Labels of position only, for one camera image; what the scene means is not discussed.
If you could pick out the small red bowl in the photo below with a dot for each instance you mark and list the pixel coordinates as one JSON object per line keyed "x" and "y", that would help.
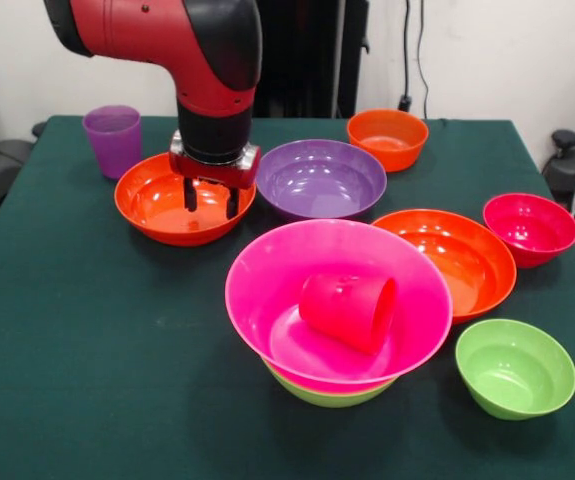
{"x": 529, "y": 235}

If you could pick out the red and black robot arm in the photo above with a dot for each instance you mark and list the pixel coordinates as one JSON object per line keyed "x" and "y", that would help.
{"x": 167, "y": 30}

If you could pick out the large pink bowl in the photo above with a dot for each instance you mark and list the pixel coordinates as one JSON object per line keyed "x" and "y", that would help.
{"x": 267, "y": 280}

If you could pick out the small orange bowl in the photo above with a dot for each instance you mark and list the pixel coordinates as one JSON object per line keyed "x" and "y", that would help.
{"x": 387, "y": 142}

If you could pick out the purple cup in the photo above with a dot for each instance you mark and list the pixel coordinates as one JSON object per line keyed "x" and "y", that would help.
{"x": 112, "y": 145}

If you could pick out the large orange bowl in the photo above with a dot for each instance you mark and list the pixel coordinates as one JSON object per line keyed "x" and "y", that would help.
{"x": 152, "y": 205}
{"x": 472, "y": 260}

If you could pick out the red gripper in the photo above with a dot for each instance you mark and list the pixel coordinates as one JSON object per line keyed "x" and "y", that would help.
{"x": 217, "y": 174}

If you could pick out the gray pedestal leg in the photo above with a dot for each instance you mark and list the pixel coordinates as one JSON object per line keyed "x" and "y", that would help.
{"x": 2, "y": 160}
{"x": 574, "y": 165}

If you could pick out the large green bowl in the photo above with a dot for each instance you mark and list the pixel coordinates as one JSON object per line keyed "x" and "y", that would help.
{"x": 332, "y": 397}

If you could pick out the dark green tablecloth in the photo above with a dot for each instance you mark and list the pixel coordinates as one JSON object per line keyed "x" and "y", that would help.
{"x": 117, "y": 375}

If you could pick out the red cup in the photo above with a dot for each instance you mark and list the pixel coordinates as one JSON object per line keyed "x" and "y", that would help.
{"x": 337, "y": 315}

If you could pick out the purple bowl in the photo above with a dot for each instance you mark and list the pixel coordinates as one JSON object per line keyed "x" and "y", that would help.
{"x": 322, "y": 180}

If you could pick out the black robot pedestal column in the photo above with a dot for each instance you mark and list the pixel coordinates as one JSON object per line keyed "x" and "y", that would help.
{"x": 317, "y": 60}

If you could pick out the small green bowl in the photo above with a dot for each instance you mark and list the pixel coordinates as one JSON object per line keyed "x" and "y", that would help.
{"x": 514, "y": 370}

